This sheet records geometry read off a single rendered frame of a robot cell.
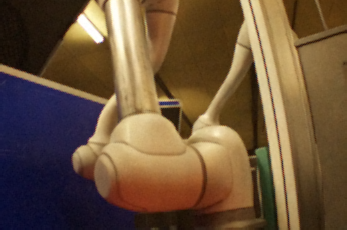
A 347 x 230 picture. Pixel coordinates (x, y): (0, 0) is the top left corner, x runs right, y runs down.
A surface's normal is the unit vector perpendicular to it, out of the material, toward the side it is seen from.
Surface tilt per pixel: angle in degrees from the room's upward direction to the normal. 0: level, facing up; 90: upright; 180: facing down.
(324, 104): 90
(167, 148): 77
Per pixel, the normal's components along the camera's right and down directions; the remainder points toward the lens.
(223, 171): 0.45, -0.30
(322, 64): -0.58, -0.18
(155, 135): 0.37, -0.52
